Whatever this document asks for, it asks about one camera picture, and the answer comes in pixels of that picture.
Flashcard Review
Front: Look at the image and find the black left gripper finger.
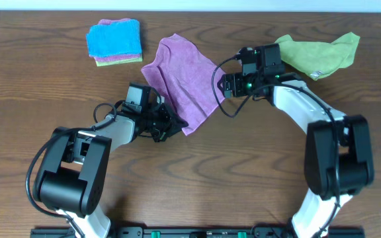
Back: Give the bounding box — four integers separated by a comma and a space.
153, 131, 176, 143
167, 107, 189, 132

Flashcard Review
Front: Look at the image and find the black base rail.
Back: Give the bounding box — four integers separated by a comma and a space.
30, 226, 366, 238

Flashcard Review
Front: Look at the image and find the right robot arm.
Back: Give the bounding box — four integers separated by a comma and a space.
212, 73, 374, 237

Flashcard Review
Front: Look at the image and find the purple microfibre cloth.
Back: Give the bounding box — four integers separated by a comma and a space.
141, 34, 224, 136

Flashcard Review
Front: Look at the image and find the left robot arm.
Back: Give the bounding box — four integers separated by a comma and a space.
25, 100, 188, 237

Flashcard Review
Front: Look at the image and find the folded green cloth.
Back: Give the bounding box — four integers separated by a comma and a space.
95, 57, 143, 67

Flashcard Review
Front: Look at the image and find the right black cable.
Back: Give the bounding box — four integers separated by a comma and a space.
210, 54, 342, 238

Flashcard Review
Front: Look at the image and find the folded blue cloth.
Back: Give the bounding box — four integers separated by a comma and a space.
86, 19, 142, 58

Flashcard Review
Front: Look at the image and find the folded purple cloth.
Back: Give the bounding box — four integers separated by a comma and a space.
93, 19, 142, 61

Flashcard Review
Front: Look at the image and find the green microfibre cloth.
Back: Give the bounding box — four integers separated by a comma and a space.
275, 32, 360, 81

